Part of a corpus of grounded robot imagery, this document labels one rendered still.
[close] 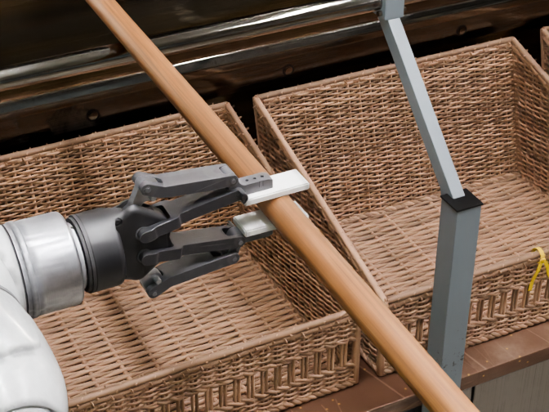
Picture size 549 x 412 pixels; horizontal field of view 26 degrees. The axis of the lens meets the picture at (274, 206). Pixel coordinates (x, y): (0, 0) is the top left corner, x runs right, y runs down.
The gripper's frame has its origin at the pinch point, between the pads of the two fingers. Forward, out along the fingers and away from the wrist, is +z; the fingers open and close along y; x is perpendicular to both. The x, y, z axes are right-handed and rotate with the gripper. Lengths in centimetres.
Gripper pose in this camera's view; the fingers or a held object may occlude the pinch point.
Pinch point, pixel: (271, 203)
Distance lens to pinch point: 117.3
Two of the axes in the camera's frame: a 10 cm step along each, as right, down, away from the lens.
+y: 0.0, 8.3, 5.6
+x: 4.4, 5.0, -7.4
